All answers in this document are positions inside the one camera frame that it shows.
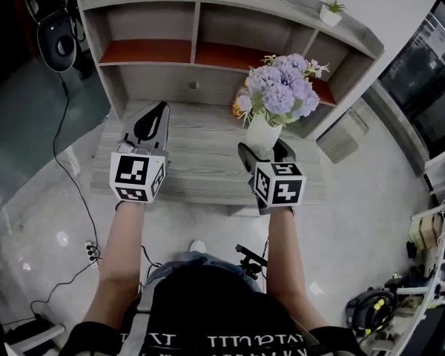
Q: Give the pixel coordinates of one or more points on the white power strip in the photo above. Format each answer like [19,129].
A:
[92,254]

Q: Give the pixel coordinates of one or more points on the person's right forearm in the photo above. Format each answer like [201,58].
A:
[285,258]

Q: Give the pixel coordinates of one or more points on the grey storage box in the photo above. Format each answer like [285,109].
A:
[341,135]

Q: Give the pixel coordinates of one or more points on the black mounted bracket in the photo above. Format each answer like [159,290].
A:
[250,262]

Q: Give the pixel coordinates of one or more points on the dark glass door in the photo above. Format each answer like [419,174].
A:
[426,76]

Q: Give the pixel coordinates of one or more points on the black white round machine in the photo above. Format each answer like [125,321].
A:
[55,39]

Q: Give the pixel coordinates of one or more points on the grey wooden desk with shelves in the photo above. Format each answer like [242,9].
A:
[204,150]

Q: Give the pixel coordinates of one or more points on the person's black shirt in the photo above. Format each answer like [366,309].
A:
[215,310]

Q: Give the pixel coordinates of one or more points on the black and yellow helmet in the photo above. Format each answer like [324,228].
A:
[371,310]

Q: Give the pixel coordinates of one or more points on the person's white shoe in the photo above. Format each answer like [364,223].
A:
[198,246]

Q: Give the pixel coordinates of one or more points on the person's blue jeans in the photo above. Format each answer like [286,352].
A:
[185,263]

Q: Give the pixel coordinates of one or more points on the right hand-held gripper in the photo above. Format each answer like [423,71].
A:
[285,191]

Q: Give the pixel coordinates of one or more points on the small plant in white pot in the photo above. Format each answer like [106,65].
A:
[330,15]

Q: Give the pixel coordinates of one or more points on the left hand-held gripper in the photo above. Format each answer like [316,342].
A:
[130,176]

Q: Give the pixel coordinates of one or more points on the orange drink bottle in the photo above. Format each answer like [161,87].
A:
[237,108]

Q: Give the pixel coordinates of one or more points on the person's left forearm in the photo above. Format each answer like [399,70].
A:
[120,250]

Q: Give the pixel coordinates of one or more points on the purple artificial flowers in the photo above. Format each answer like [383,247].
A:
[282,87]

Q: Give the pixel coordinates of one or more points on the white faceted vase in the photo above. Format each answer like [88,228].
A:
[261,139]

